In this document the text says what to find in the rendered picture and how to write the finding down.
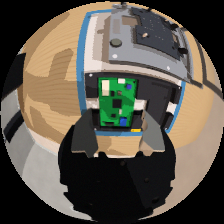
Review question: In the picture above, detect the green circuit board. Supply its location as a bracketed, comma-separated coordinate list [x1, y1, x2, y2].
[99, 77, 137, 126]

